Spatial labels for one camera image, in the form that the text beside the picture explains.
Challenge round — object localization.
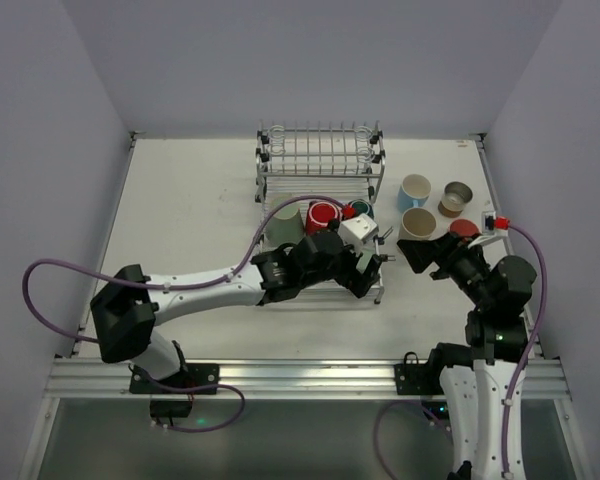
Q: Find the pink tumbler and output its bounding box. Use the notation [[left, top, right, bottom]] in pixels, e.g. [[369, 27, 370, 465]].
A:
[[448, 218, 481, 238]]

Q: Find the silver wire dish rack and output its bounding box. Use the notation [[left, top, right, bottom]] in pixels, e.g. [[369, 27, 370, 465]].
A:
[[254, 123, 389, 302]]

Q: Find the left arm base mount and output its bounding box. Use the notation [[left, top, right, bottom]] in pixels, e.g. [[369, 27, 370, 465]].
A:
[[129, 362, 220, 426]]

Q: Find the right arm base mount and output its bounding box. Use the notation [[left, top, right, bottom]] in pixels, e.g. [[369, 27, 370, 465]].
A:
[[393, 348, 443, 398]]

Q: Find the beige tumbler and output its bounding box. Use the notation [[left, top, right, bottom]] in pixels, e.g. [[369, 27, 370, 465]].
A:
[[398, 207, 437, 241]]

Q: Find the aluminium mounting rail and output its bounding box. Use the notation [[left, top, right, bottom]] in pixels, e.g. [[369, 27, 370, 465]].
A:
[[44, 357, 574, 401]]

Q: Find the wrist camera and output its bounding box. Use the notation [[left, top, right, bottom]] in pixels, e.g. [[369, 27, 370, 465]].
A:
[[337, 214, 379, 254], [468, 210, 500, 248]]

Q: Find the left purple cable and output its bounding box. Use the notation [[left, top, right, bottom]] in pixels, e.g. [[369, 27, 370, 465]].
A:
[[22, 193, 354, 344]]

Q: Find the cream and brown cup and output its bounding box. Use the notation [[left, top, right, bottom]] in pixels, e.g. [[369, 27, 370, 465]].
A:
[[438, 181, 473, 218]]

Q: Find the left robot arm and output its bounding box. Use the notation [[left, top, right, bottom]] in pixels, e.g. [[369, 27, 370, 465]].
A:
[[90, 231, 383, 388]]

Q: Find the red mug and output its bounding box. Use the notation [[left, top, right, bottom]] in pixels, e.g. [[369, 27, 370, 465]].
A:
[[305, 200, 342, 235]]

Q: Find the light blue mug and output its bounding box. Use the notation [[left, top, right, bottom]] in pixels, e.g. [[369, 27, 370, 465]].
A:
[[397, 174, 431, 212]]

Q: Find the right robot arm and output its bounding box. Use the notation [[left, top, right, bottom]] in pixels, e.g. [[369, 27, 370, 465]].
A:
[[394, 233, 537, 479]]

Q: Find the sage green mug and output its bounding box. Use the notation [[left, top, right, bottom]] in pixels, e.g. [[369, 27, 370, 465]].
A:
[[265, 203, 305, 248]]

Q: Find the light green tumbler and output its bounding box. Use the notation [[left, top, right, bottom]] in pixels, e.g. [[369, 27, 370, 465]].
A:
[[356, 249, 375, 273]]

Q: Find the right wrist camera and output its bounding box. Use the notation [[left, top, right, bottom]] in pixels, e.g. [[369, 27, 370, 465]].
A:
[[468, 210, 500, 248]]

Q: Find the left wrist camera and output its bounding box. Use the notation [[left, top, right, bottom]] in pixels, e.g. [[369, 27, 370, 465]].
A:
[[337, 214, 379, 254]]

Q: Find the dark green mug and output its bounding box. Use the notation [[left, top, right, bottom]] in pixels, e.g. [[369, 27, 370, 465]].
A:
[[349, 199, 375, 219]]

